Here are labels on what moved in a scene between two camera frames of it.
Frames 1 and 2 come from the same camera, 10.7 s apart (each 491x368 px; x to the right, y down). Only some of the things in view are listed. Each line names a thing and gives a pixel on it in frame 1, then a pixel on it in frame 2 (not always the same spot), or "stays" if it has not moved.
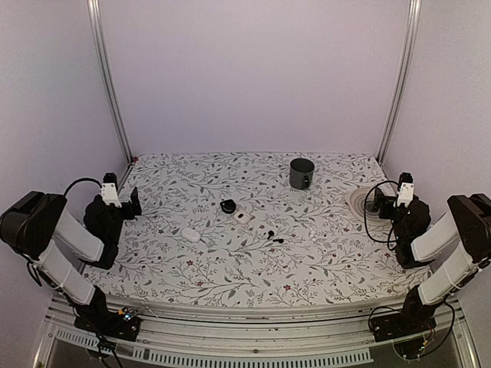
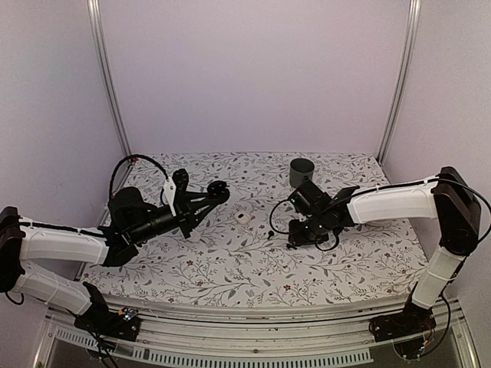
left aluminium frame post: x=94 y=21 stays
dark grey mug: x=301 y=173 stays
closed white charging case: x=191 y=234 stays
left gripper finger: x=136 y=203 to x=216 y=192
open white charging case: x=242 y=217 stays
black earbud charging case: x=228 y=205 to x=218 y=189
